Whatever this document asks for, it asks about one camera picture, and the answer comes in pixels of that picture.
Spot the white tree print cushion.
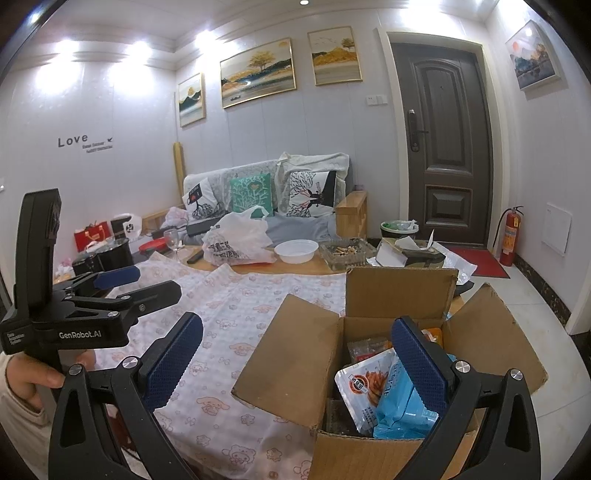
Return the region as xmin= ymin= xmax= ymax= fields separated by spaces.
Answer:
xmin=181 ymin=178 xmax=227 ymax=220
xmin=286 ymin=170 xmax=338 ymax=217

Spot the glass ashtray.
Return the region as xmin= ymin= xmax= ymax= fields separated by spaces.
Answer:
xmin=318 ymin=237 xmax=380 ymax=271

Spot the wine glass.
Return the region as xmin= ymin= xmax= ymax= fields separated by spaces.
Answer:
xmin=164 ymin=227 xmax=185 ymax=261

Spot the white wall panel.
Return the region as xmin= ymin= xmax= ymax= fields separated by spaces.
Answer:
xmin=540 ymin=202 xmax=573 ymax=256

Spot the trash bin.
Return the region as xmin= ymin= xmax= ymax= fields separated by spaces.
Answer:
xmin=380 ymin=219 xmax=419 ymax=241

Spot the wooden post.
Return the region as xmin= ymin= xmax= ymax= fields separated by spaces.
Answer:
xmin=172 ymin=142 xmax=187 ymax=206

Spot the black flat case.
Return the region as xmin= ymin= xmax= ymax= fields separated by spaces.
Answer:
xmin=186 ymin=217 xmax=232 ymax=238

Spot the dark tissue box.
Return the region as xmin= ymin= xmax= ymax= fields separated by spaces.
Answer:
xmin=402 ymin=247 xmax=448 ymax=268

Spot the small gold framed painting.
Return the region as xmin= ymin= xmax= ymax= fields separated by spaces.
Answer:
xmin=178 ymin=73 xmax=205 ymax=127

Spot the clear reddish snack packet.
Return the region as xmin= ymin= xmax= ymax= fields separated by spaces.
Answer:
xmin=346 ymin=337 xmax=393 ymax=365

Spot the white plastic bag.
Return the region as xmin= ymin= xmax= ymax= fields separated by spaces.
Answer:
xmin=202 ymin=205 xmax=278 ymax=267

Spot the person's left forearm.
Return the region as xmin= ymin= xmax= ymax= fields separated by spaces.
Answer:
xmin=0 ymin=385 xmax=54 ymax=480

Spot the white black printed bag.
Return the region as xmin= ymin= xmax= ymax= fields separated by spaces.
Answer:
xmin=111 ymin=212 xmax=141 ymax=241

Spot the dark brown door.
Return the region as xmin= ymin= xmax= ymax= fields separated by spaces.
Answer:
xmin=390 ymin=42 xmax=492 ymax=247

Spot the cardboard box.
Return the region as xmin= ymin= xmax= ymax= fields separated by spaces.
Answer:
xmin=231 ymin=265 xmax=549 ymax=480

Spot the red doormat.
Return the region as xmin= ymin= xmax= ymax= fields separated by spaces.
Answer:
xmin=445 ymin=244 xmax=511 ymax=279

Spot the square gold framed painting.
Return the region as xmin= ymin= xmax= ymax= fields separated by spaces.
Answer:
xmin=307 ymin=25 xmax=362 ymax=86

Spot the red fire extinguisher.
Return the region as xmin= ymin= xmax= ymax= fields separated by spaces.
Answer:
xmin=493 ymin=205 xmax=525 ymax=267

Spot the teal cushion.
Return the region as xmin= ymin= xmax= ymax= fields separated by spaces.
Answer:
xmin=230 ymin=173 xmax=273 ymax=214

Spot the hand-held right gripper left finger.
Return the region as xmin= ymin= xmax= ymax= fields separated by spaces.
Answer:
xmin=48 ymin=311 xmax=205 ymax=480

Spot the black door handle lock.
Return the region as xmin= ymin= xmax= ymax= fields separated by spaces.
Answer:
xmin=407 ymin=110 xmax=430 ymax=152

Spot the silver framed painting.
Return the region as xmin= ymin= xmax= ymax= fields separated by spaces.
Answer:
xmin=505 ymin=19 xmax=561 ymax=90

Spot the black wall decal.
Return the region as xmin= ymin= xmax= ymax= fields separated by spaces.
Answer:
xmin=58 ymin=134 xmax=115 ymax=152

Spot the white red snack packet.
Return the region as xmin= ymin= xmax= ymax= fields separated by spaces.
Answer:
xmin=335 ymin=348 xmax=402 ymax=437

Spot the black pot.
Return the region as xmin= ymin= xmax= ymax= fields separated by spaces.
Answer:
xmin=71 ymin=237 xmax=132 ymax=278

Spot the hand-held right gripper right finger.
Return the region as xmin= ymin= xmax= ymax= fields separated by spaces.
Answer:
xmin=390 ymin=315 xmax=542 ymax=480

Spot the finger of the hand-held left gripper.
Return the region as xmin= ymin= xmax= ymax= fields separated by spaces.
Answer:
xmin=64 ymin=280 xmax=182 ymax=324
xmin=53 ymin=267 xmax=140 ymax=297

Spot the white plastic bowl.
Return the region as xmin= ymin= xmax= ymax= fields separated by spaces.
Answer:
xmin=274 ymin=239 xmax=319 ymax=265

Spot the person's left hand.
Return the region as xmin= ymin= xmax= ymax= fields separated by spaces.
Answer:
xmin=2 ymin=351 xmax=96 ymax=411

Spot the wooden sofa grey seat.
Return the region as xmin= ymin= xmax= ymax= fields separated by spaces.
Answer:
xmin=141 ymin=152 xmax=370 ymax=259

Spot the pink printed tablecloth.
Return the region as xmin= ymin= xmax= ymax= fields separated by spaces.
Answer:
xmin=53 ymin=251 xmax=352 ymax=480

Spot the red gift bag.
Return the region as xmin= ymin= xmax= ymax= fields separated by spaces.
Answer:
xmin=74 ymin=220 xmax=112 ymax=252

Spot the wide gold framed painting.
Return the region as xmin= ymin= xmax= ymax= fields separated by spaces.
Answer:
xmin=219 ymin=38 xmax=296 ymax=109

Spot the light blue snack packet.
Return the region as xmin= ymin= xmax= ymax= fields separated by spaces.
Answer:
xmin=372 ymin=355 xmax=439 ymax=440

